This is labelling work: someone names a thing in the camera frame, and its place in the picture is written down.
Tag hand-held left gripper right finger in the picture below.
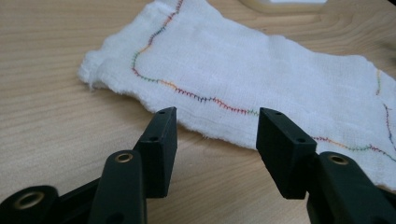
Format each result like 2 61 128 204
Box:
255 106 396 224

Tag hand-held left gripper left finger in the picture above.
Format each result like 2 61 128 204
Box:
87 106 178 224

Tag white cloth with coloured stitching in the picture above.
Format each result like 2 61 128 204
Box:
77 0 396 191

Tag white object with beige rim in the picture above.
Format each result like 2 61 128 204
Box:
237 0 330 15

